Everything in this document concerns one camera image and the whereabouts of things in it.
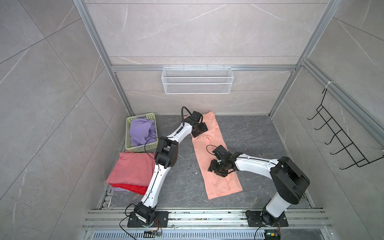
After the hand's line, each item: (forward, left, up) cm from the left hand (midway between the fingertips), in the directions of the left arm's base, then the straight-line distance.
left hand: (206, 128), depth 107 cm
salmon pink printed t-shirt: (-40, -3, -3) cm, 41 cm away
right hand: (-31, 0, -3) cm, 31 cm away
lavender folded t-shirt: (-39, +53, -4) cm, 66 cm away
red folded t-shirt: (-41, +41, +1) cm, 58 cm away
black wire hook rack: (-22, -58, +29) cm, 69 cm away
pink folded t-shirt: (-31, +44, +3) cm, 54 cm away
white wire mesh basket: (+22, -8, +26) cm, 35 cm away
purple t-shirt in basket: (-1, +47, +1) cm, 47 cm away
